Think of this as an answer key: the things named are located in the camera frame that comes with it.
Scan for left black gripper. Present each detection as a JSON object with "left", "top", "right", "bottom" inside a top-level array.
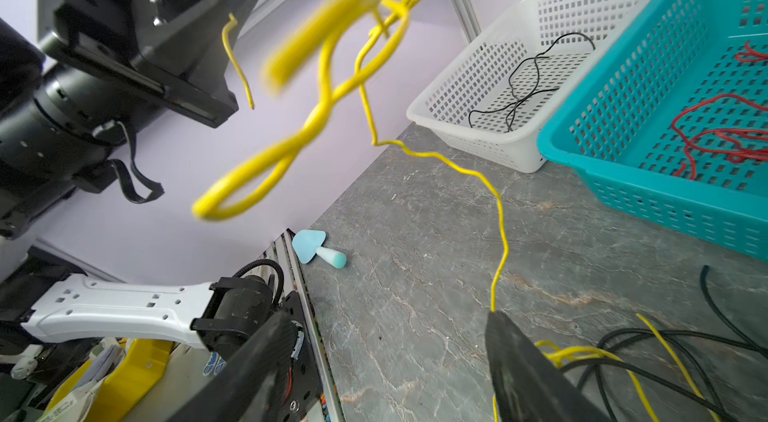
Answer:
[{"left": 1, "top": 0, "right": 258, "bottom": 239}]

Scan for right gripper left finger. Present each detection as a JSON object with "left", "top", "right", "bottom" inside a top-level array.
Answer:
[{"left": 169, "top": 312, "right": 298, "bottom": 421}]

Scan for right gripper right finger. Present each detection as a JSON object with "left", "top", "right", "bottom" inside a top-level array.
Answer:
[{"left": 484, "top": 310, "right": 608, "bottom": 422}]

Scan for red yellow black cables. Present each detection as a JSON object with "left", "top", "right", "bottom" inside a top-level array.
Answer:
[{"left": 533, "top": 265, "right": 768, "bottom": 422}]

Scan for yellow cable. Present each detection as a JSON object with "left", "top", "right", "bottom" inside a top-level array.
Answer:
[{"left": 191, "top": 0, "right": 511, "bottom": 312}]

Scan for black cable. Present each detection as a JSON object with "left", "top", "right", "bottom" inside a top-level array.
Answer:
[{"left": 467, "top": 31, "right": 597, "bottom": 133}]

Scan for red cable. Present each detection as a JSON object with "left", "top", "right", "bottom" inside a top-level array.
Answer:
[{"left": 668, "top": 40, "right": 768, "bottom": 182}]

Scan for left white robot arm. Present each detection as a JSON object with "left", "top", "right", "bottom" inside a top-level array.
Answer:
[{"left": 1, "top": 0, "right": 259, "bottom": 355}]

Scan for yellow plastic object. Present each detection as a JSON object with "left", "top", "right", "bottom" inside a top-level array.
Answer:
[{"left": 40, "top": 337, "right": 173, "bottom": 421}]

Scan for teal plastic scoop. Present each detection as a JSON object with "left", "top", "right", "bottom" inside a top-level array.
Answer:
[{"left": 292, "top": 229, "right": 347, "bottom": 269}]

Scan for left white plastic basket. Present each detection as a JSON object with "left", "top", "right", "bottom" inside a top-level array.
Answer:
[{"left": 407, "top": 0, "right": 650, "bottom": 173}]

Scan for teal plastic basket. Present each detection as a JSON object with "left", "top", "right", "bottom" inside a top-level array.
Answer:
[{"left": 538, "top": 0, "right": 767, "bottom": 259}]

